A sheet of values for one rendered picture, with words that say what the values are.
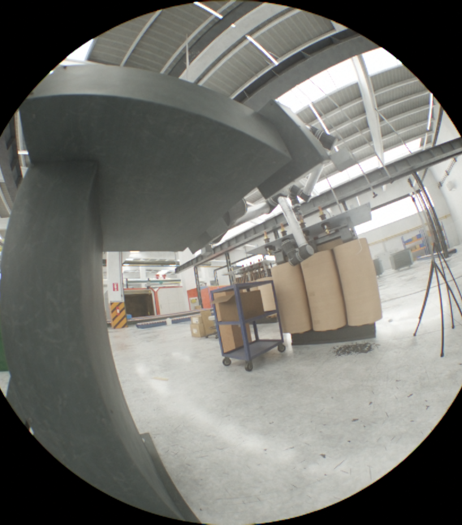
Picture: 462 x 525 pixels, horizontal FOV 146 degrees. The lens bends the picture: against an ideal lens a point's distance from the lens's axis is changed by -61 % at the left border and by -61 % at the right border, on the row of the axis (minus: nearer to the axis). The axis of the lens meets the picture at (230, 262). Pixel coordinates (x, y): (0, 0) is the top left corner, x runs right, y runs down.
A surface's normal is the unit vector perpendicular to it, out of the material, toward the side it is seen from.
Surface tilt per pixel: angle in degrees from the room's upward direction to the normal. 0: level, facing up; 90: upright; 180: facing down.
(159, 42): 175
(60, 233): 90
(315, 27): 175
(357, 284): 90
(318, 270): 90
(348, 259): 90
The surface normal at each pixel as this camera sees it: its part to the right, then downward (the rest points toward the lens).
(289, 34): 0.24, 0.96
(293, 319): -0.71, -0.02
